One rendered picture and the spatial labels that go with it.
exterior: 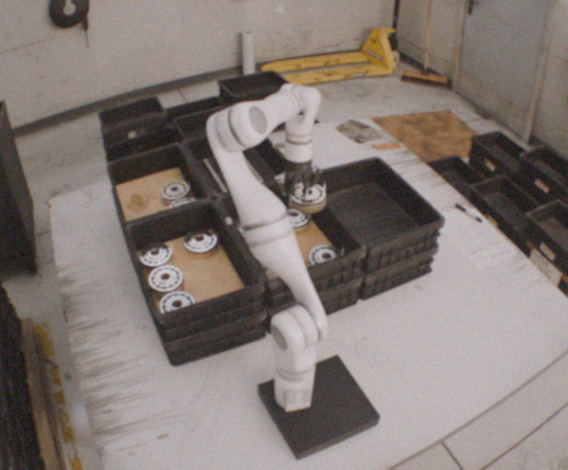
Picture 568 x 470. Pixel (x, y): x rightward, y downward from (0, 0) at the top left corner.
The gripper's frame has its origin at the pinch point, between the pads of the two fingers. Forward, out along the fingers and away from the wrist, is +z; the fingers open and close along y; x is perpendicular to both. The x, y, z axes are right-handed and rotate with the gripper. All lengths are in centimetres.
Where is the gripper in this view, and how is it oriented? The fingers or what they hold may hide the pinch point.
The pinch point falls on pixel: (297, 197)
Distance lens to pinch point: 145.4
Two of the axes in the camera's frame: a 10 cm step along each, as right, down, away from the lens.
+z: -0.1, 7.6, 6.5
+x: -4.3, -5.9, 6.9
